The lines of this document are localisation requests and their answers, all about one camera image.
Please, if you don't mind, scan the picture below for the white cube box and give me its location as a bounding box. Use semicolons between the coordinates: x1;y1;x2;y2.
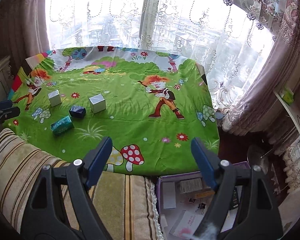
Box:
48;90;62;107
89;94;106;114

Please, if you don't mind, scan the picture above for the white ornate cabinet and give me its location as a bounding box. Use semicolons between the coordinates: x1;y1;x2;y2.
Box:
0;56;14;101

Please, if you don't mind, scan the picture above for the purple cardboard storage box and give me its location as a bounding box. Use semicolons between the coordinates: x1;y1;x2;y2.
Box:
155;160;253;240

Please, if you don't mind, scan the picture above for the white pink flat box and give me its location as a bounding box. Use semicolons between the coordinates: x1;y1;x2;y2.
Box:
169;210;204;239

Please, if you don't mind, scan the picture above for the teal foil packet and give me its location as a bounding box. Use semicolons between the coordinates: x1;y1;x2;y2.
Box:
51;115;74;136

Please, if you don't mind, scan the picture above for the striped beige towel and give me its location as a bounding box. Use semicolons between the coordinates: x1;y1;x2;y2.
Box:
0;128;163;239

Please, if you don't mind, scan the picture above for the dark blue small box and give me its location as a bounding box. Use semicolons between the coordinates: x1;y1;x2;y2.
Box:
69;105;86;119

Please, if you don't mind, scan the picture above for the brown curtain left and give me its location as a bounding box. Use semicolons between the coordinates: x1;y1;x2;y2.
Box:
0;0;51;66

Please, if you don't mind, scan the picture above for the green cartoon tablecloth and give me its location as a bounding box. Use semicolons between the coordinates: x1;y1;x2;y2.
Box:
4;46;219;176

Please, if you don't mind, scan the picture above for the pink lace curtain right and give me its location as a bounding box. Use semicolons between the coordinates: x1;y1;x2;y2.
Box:
222;0;300;135

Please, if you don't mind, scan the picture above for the sheer embroidered curtain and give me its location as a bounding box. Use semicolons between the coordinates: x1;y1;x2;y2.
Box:
45;0;280;112

